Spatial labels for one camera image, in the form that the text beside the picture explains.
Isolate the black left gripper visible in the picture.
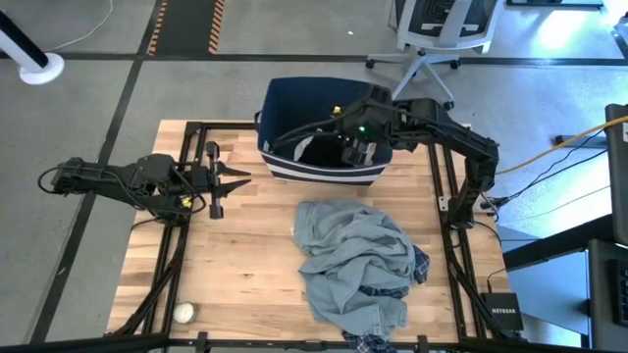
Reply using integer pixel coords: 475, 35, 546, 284
188, 140, 253, 221

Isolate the white cloth garment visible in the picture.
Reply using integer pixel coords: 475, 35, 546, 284
292, 135, 316, 162

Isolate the blue-grey knit garment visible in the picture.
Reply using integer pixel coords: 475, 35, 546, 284
292, 198, 418, 340

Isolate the dark blue plaid garment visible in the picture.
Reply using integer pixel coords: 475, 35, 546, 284
340, 243, 432, 353

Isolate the navy white striped basket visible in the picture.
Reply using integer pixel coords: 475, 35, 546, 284
253, 76, 394, 187

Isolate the white office chair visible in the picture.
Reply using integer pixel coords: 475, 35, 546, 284
364, 0, 502, 112

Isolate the white stand base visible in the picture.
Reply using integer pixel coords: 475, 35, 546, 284
0, 9, 66, 86

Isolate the black monitor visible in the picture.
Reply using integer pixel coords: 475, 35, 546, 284
604, 102, 628, 246

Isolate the black desk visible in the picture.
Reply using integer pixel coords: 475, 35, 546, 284
502, 213, 628, 353

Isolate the black keyboard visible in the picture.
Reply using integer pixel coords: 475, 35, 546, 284
610, 258, 628, 328

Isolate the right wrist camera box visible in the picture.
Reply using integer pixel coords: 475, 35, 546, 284
348, 116, 383, 142

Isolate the black aluminium table frame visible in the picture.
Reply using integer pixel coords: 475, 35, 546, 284
105, 120, 524, 353

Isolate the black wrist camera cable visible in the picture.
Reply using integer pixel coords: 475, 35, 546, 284
271, 116, 354, 151

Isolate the black Netgear network switch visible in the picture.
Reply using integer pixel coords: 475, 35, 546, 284
480, 291, 525, 333

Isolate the yellow cable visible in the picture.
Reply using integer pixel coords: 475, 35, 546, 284
495, 114, 628, 177

